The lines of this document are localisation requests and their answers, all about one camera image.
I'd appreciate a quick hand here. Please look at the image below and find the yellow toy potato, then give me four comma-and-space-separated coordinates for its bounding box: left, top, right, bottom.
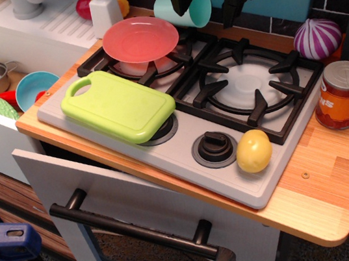
236, 129, 273, 173

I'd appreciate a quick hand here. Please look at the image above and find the pink plastic plate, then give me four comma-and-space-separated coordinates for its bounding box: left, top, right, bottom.
102, 16, 179, 64

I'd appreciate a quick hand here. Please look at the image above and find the teal plastic cup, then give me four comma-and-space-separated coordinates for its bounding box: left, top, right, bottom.
153, 0, 212, 29

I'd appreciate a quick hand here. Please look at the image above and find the orange toy fruit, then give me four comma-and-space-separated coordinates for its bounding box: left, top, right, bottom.
117, 0, 130, 18

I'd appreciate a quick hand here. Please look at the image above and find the white salt shaker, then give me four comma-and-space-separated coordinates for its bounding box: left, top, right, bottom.
89, 0, 123, 39

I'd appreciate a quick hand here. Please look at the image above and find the black left burner grate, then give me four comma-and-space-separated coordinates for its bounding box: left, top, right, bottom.
72, 21, 226, 109

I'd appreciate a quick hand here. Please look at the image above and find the black burner grate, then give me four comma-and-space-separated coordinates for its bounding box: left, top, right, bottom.
173, 38, 323, 145
72, 21, 226, 109

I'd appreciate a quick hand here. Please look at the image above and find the purple toy onion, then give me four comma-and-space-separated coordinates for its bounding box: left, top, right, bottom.
293, 18, 343, 60

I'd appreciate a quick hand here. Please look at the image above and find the black right burner grate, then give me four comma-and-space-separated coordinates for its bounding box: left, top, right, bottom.
173, 38, 323, 145

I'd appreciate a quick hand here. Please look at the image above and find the red toy apple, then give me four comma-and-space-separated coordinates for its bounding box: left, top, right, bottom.
75, 0, 92, 20

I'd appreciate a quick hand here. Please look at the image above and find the grey toy stove top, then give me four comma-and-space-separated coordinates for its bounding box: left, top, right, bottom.
27, 9, 341, 240

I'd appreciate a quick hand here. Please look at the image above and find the green plastic cutting board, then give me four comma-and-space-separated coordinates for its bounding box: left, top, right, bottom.
60, 71, 176, 144

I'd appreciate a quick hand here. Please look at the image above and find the orange toy food can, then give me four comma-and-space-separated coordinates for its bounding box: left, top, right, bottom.
315, 60, 349, 131

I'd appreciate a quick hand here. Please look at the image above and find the black left stove knob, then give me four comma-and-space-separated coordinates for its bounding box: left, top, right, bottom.
140, 114, 179, 147

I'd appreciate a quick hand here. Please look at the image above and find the black stove knob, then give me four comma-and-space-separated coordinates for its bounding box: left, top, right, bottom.
191, 131, 238, 169
140, 114, 179, 147

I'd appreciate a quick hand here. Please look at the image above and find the white toy sink unit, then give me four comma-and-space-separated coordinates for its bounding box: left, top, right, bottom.
0, 0, 122, 190

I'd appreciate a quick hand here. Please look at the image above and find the black right stove knob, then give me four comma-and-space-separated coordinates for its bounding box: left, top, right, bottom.
191, 131, 238, 169

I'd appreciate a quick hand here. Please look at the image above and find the grey toy faucet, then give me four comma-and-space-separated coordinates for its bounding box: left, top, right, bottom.
10, 0, 45, 20

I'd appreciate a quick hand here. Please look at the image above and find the blue plastic bowl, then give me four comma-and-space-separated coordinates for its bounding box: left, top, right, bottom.
16, 71, 59, 112

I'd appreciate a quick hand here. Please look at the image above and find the red toy pepper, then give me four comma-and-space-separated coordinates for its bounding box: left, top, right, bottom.
0, 90, 46, 107

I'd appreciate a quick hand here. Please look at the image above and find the white oven door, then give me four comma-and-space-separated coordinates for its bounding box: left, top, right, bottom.
12, 149, 279, 261

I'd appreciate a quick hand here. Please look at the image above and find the blue plastic clamp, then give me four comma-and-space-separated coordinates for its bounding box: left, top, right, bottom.
0, 223, 42, 261

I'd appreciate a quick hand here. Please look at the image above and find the black oven door handle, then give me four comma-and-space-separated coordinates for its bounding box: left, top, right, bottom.
49, 188, 220, 260

